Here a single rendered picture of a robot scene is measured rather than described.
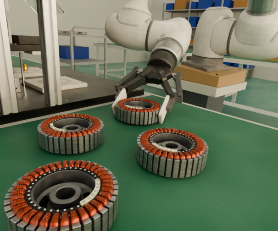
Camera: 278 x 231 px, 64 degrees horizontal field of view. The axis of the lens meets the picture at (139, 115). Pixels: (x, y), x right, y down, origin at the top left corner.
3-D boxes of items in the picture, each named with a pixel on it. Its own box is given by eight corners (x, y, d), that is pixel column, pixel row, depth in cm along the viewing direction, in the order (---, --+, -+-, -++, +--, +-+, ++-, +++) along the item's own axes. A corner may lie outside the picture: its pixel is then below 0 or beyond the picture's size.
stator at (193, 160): (154, 138, 44) (156, 121, 42) (212, 156, 39) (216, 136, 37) (122, 163, 35) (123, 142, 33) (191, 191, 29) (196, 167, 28)
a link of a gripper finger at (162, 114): (167, 103, 56) (169, 103, 56) (158, 123, 52) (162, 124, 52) (166, 94, 54) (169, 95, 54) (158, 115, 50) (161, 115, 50)
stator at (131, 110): (126, 107, 61) (127, 94, 60) (166, 115, 57) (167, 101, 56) (106, 120, 51) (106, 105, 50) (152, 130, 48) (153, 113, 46)
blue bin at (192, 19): (192, 28, 724) (193, 18, 714) (202, 28, 700) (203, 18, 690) (185, 27, 696) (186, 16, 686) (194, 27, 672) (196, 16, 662)
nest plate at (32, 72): (36, 69, 99) (36, 67, 98) (52, 75, 89) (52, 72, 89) (-2, 72, 88) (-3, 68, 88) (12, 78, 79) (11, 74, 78)
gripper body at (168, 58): (177, 73, 67) (169, 93, 62) (151, 70, 70) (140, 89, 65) (177, 51, 62) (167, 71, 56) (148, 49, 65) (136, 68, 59)
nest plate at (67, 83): (64, 79, 83) (63, 75, 83) (87, 86, 74) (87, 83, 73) (22, 83, 73) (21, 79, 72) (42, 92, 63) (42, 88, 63)
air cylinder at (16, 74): (11, 86, 67) (8, 68, 65) (21, 92, 63) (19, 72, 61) (-8, 89, 64) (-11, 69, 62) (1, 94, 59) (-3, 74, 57)
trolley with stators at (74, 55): (75, 85, 415) (73, 27, 381) (110, 97, 351) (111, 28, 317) (43, 89, 373) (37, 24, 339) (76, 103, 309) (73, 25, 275)
